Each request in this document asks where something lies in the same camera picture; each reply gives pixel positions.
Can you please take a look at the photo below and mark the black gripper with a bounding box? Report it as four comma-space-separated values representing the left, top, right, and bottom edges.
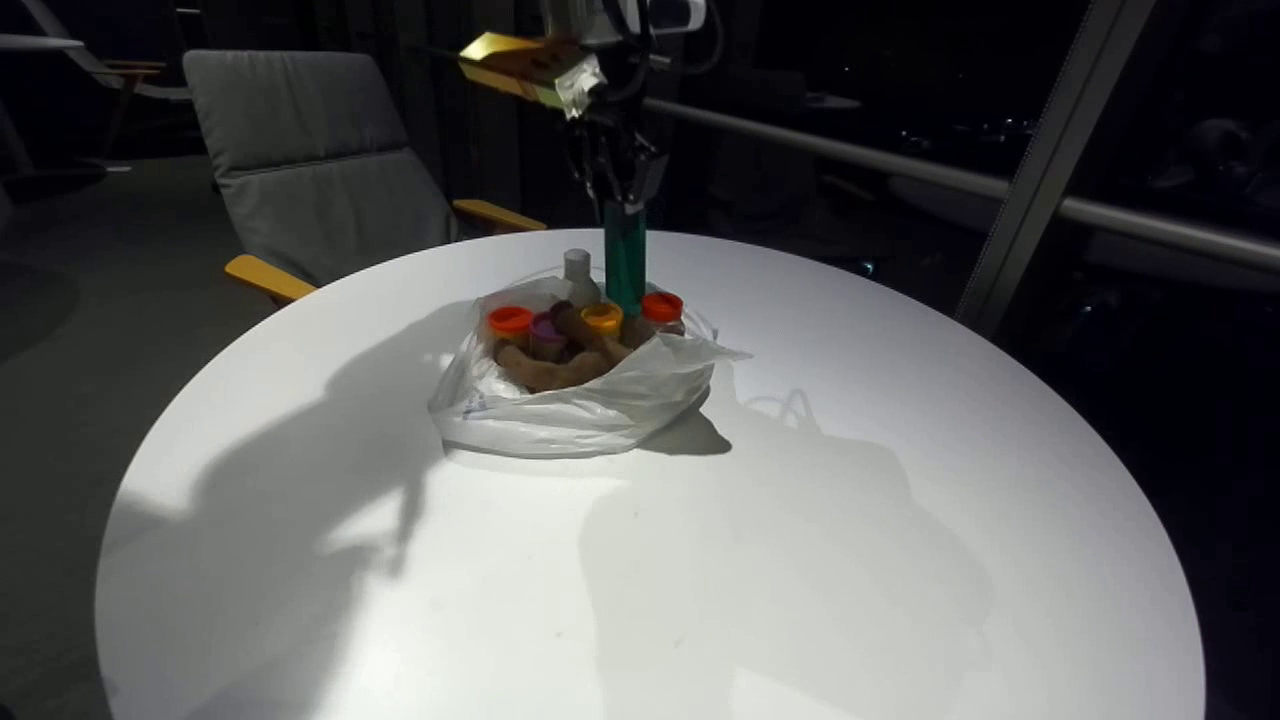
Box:
563, 37, 676, 217

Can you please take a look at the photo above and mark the green carton box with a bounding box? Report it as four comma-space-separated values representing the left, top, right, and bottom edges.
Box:
601, 197, 652, 315

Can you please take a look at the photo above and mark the spice jar with red lid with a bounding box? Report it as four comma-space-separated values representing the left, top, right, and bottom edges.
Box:
638, 287, 689, 337

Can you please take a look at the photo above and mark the dough tub with yellow lid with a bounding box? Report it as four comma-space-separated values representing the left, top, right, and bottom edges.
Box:
581, 299, 627, 345

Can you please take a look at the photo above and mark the brown plush teddy bear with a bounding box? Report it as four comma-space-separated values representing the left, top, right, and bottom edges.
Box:
486, 296, 633, 397

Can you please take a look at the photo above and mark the dough tub with orange lid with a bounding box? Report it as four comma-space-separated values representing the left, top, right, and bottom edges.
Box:
483, 305, 541, 347

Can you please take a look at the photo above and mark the white plastic bag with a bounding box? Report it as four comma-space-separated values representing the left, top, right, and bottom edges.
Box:
428, 274, 725, 461

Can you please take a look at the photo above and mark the grey chair with wooden armrests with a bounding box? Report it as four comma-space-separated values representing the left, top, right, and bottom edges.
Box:
178, 49, 553, 308

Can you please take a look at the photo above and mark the grey horizontal window railing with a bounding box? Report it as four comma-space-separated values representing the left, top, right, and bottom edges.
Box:
425, 49, 1280, 281

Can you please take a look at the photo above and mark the yellow wrist camera box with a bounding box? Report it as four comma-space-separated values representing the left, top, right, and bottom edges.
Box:
455, 29, 611, 122

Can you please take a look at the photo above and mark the grey window frame post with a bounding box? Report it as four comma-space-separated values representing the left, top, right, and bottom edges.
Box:
953, 0, 1159, 330

